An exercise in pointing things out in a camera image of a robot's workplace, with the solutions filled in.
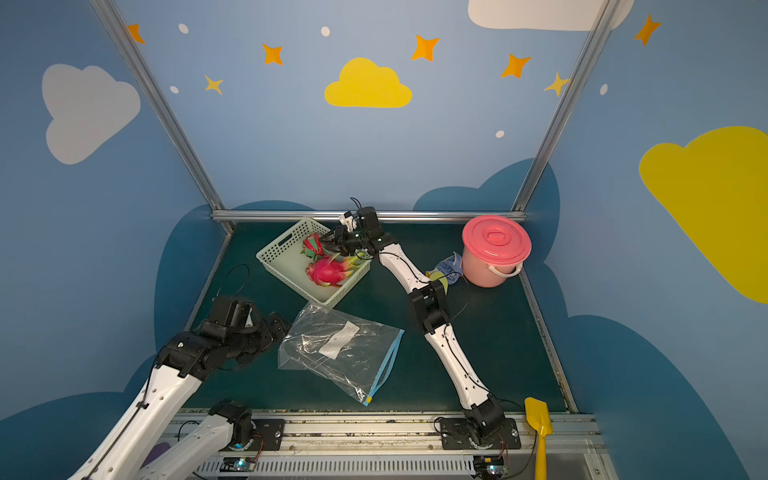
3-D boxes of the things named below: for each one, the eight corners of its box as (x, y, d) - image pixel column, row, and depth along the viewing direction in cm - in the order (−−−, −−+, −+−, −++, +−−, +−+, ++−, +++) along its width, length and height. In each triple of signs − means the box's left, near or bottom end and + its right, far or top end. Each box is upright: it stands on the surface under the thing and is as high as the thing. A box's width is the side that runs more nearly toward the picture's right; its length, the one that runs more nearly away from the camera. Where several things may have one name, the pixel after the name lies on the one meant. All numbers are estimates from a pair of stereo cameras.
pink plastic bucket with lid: (459, 298, 103) (472, 264, 88) (451, 251, 117) (461, 215, 102) (517, 298, 104) (540, 265, 88) (501, 251, 117) (519, 215, 102)
